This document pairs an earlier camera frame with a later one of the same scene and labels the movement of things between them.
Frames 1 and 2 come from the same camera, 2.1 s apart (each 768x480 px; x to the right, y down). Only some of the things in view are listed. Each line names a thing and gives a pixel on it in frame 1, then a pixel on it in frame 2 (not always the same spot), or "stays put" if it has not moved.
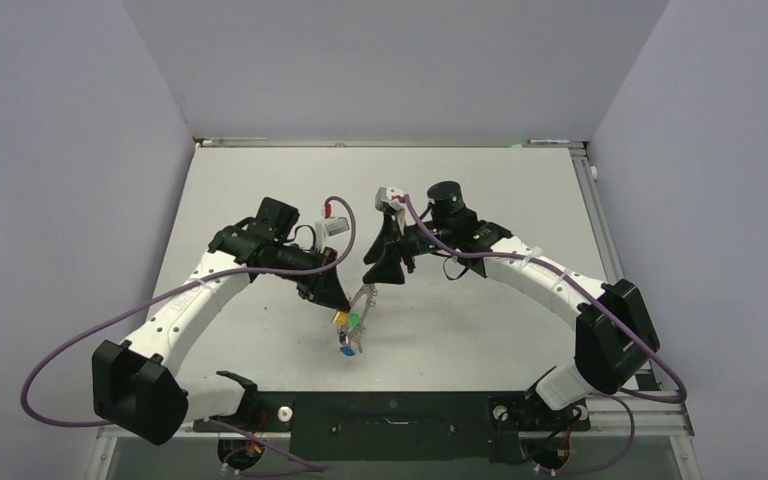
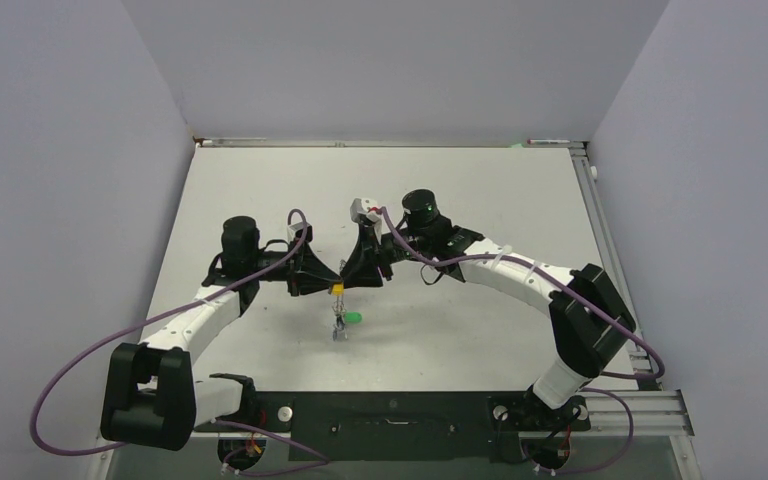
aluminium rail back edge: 307,143 stays put
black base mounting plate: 394,427 stays put
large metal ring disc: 365,298 → 339,309
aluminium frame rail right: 612,272 stays put
